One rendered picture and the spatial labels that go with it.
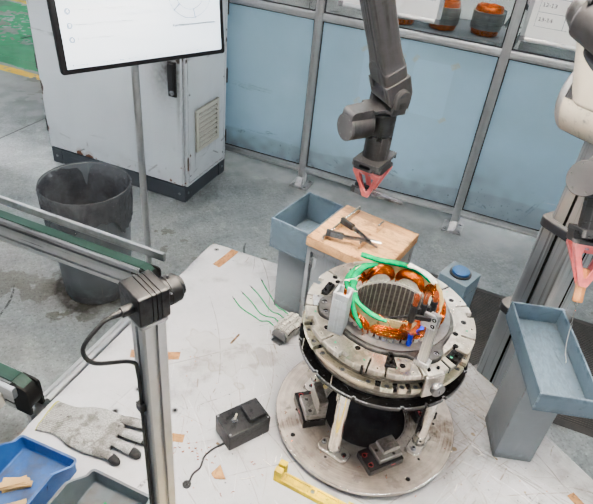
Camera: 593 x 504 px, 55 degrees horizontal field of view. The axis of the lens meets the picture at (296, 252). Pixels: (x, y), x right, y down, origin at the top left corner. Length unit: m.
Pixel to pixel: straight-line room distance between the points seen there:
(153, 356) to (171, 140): 2.69
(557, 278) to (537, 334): 0.18
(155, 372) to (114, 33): 1.20
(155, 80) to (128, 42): 1.49
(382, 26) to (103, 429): 0.94
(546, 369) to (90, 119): 2.99
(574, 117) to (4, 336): 2.27
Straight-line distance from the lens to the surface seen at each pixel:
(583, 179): 0.99
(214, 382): 1.33
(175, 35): 1.81
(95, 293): 2.70
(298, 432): 1.23
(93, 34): 1.70
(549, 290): 1.41
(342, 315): 0.98
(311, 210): 1.49
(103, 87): 3.47
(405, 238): 1.35
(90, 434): 1.25
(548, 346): 1.25
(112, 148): 3.60
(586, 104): 1.23
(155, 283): 0.62
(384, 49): 1.13
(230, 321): 1.48
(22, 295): 2.89
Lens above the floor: 1.79
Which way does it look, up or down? 36 degrees down
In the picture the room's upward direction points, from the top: 7 degrees clockwise
